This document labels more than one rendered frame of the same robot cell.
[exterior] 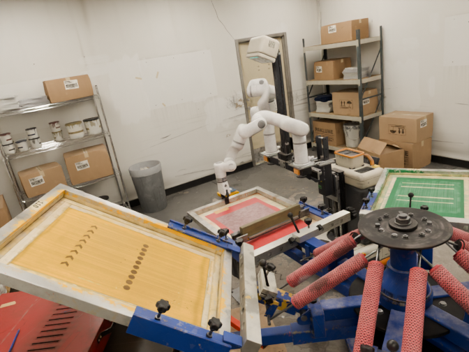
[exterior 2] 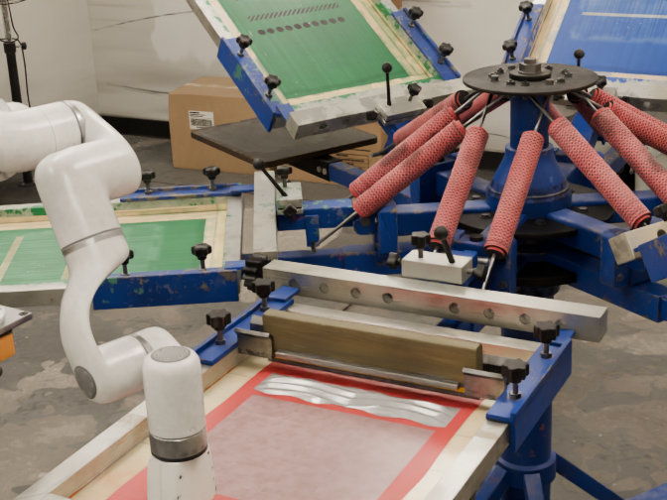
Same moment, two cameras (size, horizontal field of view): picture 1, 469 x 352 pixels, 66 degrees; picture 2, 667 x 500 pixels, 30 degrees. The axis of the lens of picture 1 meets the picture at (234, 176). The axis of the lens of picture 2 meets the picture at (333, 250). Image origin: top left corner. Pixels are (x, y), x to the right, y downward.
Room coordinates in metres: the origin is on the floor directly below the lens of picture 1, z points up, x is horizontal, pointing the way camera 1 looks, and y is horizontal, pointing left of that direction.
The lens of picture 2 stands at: (3.03, 1.39, 1.94)
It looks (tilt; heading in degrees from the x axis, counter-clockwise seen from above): 21 degrees down; 234
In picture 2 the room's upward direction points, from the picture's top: 3 degrees counter-clockwise
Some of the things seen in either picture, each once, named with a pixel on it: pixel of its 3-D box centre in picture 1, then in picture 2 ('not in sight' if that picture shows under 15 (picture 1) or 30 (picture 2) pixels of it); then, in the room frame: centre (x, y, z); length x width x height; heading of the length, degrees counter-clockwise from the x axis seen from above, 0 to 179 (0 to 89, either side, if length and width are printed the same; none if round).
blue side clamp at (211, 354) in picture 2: (313, 214); (244, 338); (1.94, -0.43, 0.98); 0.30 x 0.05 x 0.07; 27
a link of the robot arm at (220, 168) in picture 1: (225, 168); (163, 377); (2.36, 0.05, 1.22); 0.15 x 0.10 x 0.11; 97
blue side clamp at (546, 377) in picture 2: (234, 248); (531, 390); (1.69, 0.07, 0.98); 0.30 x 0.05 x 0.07; 27
